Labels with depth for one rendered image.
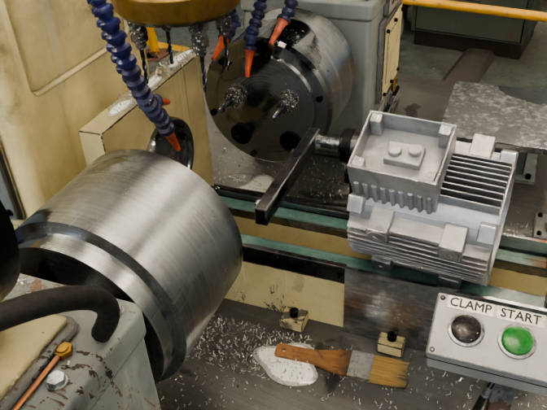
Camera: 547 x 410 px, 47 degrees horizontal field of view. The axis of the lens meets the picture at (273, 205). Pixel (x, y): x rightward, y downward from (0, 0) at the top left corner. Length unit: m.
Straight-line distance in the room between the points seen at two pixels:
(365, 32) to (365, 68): 0.08
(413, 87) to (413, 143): 0.92
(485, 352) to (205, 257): 0.32
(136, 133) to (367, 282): 0.41
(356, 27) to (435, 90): 0.53
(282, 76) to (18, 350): 0.72
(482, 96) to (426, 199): 0.69
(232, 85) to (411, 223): 0.45
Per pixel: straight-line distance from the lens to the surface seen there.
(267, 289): 1.05
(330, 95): 1.12
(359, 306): 0.99
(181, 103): 1.09
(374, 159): 0.88
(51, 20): 1.01
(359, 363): 0.99
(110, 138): 0.92
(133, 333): 0.59
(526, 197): 1.39
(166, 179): 0.76
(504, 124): 1.40
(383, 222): 0.87
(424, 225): 0.88
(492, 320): 0.70
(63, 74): 1.04
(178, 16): 0.85
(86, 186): 0.76
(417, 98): 1.75
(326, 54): 1.16
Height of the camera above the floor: 1.56
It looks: 35 degrees down
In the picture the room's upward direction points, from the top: 3 degrees counter-clockwise
